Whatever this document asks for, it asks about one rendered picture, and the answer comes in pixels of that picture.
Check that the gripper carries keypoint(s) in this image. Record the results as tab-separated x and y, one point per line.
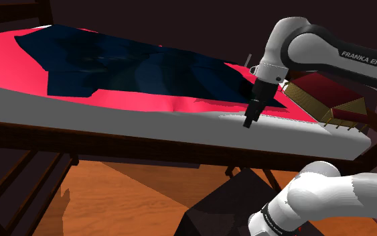
262	92

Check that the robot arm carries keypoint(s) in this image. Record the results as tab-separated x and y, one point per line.
322	49

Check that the thin grey stick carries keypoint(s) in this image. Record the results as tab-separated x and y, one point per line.
247	60

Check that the red and gold box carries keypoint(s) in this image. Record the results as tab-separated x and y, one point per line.
325	94

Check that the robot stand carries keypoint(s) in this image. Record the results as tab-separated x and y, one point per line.
227	206

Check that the dark blue blanket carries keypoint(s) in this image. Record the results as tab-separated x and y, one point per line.
136	70

